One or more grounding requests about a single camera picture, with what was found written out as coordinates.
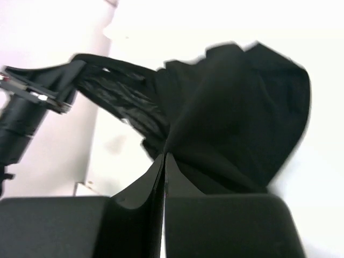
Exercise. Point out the black tank top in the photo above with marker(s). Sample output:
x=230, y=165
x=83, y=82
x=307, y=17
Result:
x=230, y=120

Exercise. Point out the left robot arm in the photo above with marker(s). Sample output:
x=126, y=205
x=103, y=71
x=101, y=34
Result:
x=4, y=177

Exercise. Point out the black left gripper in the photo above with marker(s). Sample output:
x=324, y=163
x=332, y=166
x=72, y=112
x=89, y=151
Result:
x=33, y=92

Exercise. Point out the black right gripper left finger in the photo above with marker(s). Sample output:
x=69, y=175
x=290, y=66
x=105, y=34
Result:
x=127, y=224

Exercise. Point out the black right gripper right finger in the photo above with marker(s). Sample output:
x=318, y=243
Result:
x=255, y=225

